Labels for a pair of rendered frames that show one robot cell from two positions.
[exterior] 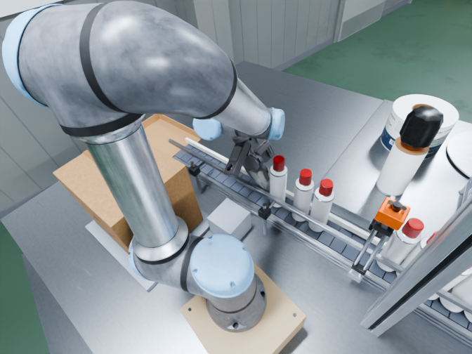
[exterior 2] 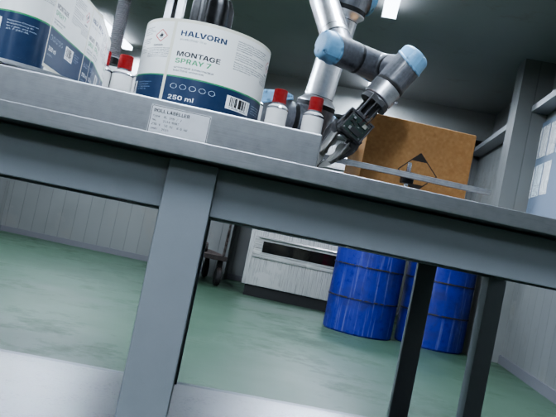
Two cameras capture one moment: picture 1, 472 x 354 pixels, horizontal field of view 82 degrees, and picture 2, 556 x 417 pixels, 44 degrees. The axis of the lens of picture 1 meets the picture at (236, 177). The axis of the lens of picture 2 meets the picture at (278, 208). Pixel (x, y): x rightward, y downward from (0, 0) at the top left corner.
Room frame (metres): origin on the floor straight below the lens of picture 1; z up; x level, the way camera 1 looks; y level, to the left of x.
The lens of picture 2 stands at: (1.56, -1.43, 0.74)
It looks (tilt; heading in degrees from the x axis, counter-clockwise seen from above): 2 degrees up; 130
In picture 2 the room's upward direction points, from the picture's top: 12 degrees clockwise
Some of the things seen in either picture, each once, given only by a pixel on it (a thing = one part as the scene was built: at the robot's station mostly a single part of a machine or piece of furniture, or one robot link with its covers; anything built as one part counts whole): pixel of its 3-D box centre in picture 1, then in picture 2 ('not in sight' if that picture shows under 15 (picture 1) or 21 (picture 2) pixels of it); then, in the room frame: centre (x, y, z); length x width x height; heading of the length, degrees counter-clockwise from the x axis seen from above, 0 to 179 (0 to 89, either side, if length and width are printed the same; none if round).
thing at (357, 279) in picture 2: not in sight; (401, 289); (-1.65, 4.52, 0.48); 1.36 x 0.80 x 0.96; 34
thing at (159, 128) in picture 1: (157, 140); not in sight; (1.00, 0.33, 0.85); 0.30 x 0.26 x 0.04; 45
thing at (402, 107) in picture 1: (416, 126); (200, 85); (0.74, -0.68, 0.95); 0.20 x 0.20 x 0.14
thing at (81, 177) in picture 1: (135, 198); (403, 174); (0.55, 0.32, 0.99); 0.30 x 0.24 x 0.27; 45
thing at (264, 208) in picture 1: (268, 215); not in sight; (0.47, -0.08, 0.91); 0.07 x 0.03 x 0.17; 135
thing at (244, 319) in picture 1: (233, 291); not in sight; (0.23, 0.04, 0.97); 0.15 x 0.15 x 0.10
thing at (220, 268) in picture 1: (222, 270); (270, 113); (0.24, 0.05, 1.08); 0.13 x 0.12 x 0.14; 65
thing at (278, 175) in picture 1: (277, 182); (309, 139); (0.54, -0.13, 0.98); 0.05 x 0.05 x 0.20
